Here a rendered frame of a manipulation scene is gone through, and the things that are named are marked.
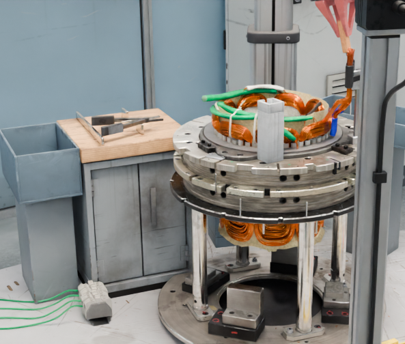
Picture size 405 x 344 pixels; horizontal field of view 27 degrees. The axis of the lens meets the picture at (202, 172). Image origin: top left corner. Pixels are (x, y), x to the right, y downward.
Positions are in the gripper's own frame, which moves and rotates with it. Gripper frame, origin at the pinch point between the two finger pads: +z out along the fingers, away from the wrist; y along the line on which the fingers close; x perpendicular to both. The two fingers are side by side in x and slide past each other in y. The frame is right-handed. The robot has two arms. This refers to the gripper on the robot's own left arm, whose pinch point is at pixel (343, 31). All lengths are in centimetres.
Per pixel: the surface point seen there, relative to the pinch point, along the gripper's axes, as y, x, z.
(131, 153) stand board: -21.5, -38.2, 11.1
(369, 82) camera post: 40, -65, -4
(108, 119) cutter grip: -27.7, -35.9, 5.6
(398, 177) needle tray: 4.4, 4.2, 29.2
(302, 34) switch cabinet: -117, 165, 22
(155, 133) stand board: -21.5, -31.6, 9.5
